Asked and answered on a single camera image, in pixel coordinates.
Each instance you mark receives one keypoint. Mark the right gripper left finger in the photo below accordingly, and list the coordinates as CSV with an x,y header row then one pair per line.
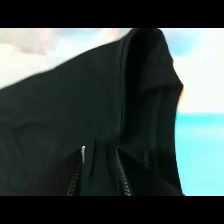
x,y
71,181

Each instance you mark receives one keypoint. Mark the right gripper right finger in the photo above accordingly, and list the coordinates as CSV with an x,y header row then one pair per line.
x,y
140,181

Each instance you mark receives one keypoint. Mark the black garment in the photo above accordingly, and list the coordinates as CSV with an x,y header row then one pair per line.
x,y
66,116

